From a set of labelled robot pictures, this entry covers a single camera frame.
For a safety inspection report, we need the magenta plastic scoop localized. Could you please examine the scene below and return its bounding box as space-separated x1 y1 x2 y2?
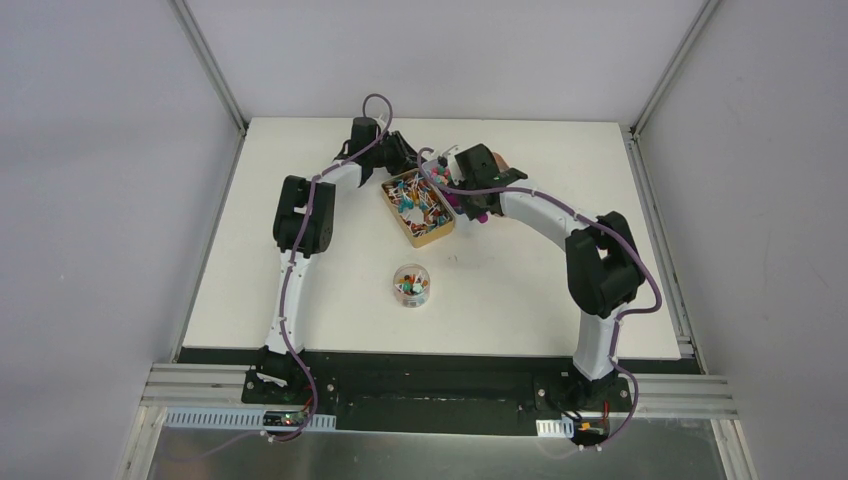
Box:
443 193 489 224

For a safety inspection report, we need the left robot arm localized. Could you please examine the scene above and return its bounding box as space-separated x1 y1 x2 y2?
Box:
257 116 410 405

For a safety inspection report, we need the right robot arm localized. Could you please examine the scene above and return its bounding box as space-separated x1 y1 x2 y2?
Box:
451 144 648 410

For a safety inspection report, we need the white tin of candies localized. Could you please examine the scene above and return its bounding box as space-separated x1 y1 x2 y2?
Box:
423 157 464 217

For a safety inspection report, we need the pink tin of gummies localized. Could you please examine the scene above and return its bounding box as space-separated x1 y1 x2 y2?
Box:
493 152 510 172

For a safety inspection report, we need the gold tin of lollipops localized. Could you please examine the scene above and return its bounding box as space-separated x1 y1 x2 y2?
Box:
380 170 456 248

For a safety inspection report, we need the clear plastic cup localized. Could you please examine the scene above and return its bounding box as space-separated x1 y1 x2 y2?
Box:
393 263 432 308

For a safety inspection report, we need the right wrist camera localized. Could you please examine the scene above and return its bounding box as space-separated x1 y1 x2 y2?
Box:
436 145 459 170

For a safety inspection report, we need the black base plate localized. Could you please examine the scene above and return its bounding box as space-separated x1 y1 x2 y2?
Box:
241 347 638 437

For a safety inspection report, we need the right white cable duct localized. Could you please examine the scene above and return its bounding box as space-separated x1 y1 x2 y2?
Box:
535 417 575 439

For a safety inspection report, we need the white cable duct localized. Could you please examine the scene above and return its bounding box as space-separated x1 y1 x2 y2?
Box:
163 407 337 434
535 417 575 439

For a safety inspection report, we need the left white cable duct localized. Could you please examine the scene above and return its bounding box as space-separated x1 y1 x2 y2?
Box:
163 407 337 434

